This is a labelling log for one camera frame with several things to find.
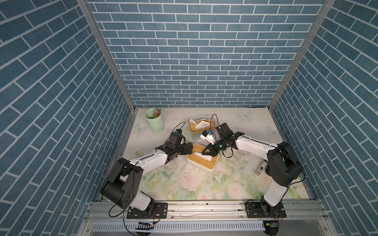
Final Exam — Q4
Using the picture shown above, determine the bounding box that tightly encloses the blue tissue pack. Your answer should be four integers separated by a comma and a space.
194, 151, 213, 161
189, 117, 216, 140

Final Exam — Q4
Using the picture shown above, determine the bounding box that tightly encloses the white box with bamboo lid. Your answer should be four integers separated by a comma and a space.
186, 144, 219, 162

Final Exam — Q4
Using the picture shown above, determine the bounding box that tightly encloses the white plastic box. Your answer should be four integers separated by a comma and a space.
187, 159, 217, 173

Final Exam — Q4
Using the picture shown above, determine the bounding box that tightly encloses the clear plastic tissue box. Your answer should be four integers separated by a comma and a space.
188, 114, 218, 141

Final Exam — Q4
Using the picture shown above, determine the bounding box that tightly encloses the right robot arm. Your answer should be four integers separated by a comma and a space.
200, 123, 303, 218

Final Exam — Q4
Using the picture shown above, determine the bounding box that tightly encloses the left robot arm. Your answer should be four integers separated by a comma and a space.
100, 129, 193, 218

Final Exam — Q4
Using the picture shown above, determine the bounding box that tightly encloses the green pencil cup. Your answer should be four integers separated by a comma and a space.
145, 108, 165, 133

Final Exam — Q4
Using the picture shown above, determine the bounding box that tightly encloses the bundle of coloured pencils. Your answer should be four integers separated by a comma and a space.
153, 108, 161, 118

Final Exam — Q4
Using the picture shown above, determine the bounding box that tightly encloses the small grey remote device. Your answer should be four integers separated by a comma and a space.
255, 161, 268, 176

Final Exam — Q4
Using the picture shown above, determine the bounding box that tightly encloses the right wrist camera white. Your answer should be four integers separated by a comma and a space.
200, 129, 216, 145

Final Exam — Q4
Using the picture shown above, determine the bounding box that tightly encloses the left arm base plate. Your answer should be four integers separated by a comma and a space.
127, 202, 168, 220

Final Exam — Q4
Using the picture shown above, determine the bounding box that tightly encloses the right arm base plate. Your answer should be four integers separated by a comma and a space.
244, 200, 286, 219

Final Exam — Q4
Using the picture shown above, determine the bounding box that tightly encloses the aluminium mounting rail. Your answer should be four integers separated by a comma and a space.
85, 199, 328, 222

